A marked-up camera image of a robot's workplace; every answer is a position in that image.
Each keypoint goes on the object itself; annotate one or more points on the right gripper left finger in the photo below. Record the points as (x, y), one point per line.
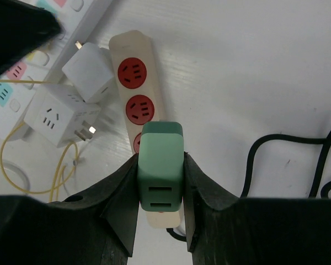
(94, 226)

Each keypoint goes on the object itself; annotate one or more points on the white multicolour power strip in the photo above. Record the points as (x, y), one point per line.
(18, 85)

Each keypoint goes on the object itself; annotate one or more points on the green usb charger plug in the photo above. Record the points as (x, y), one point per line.
(160, 173)

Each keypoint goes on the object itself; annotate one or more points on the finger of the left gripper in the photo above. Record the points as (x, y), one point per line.
(23, 29)

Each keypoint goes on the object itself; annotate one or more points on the white cube socket adapter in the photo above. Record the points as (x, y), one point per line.
(60, 114)

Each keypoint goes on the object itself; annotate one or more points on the beige red power strip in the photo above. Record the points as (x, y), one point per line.
(140, 92)

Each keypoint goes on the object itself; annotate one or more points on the white charger block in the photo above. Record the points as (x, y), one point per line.
(91, 71)

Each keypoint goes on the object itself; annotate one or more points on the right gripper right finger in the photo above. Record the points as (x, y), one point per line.
(224, 229)

